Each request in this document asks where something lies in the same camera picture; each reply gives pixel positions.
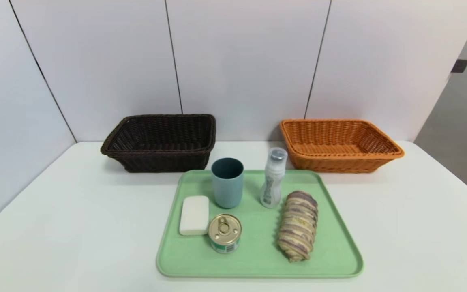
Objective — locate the orange wicker basket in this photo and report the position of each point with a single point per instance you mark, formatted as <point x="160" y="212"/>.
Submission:
<point x="339" y="138"/>

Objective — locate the light green plastic tray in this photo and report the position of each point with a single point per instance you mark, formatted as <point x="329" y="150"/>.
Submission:
<point x="258" y="243"/>

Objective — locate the white bottle with clear cap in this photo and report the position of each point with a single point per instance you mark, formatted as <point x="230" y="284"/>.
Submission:
<point x="272" y="186"/>

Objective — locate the striped purple bread roll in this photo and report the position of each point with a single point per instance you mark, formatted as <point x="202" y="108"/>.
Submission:
<point x="298" y="227"/>

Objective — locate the dark wall fixture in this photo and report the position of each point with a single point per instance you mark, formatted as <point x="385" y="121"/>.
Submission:
<point x="459" y="65"/>

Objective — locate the white soap bar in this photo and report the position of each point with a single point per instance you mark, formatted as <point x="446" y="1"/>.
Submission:
<point x="193" y="215"/>

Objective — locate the dark brown wicker basket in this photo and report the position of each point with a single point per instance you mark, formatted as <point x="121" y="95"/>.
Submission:
<point x="156" y="160"/>

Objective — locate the blue-grey plastic cup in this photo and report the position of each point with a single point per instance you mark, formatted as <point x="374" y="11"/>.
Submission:
<point x="227" y="190"/>

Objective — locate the tin can with gold lid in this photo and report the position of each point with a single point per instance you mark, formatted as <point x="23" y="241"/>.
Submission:
<point x="224" y="231"/>

